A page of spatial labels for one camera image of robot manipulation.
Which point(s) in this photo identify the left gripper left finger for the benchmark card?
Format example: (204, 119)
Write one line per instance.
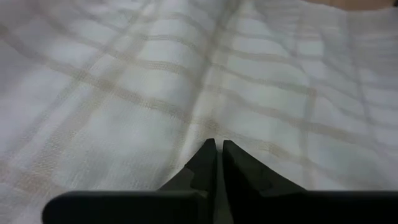
(130, 208)

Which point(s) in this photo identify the white waffle towel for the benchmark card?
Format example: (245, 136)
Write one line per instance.
(124, 93)

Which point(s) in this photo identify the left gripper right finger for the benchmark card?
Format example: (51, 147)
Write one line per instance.
(295, 208)

